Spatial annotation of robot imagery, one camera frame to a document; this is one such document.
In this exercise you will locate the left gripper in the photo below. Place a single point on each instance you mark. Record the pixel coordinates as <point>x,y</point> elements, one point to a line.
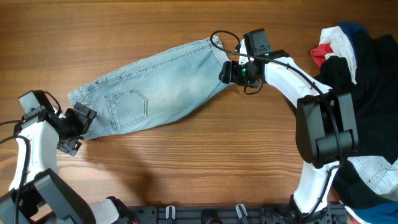
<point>78,128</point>

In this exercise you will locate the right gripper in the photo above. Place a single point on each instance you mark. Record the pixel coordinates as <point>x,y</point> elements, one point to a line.
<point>226,72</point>

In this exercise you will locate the light blue denim shorts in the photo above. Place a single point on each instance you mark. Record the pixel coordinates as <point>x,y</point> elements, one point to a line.
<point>155,90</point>

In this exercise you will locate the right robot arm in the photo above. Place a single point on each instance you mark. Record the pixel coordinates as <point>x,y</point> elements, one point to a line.
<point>325,125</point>

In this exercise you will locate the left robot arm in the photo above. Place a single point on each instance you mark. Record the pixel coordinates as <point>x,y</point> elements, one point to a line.
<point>39,134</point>

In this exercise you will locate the white red garment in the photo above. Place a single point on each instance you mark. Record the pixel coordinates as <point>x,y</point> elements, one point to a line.
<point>334,42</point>

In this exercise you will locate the navy blue garment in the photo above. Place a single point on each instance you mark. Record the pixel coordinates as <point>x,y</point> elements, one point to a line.
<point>350,29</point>

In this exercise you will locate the black garment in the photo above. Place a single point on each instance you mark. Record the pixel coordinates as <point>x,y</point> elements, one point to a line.
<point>374,95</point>

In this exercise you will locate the grey patterned garment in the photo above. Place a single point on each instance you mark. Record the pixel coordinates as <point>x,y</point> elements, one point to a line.
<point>378,174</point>

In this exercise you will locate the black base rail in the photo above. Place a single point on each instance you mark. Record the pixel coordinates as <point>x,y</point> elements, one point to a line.
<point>268,214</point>

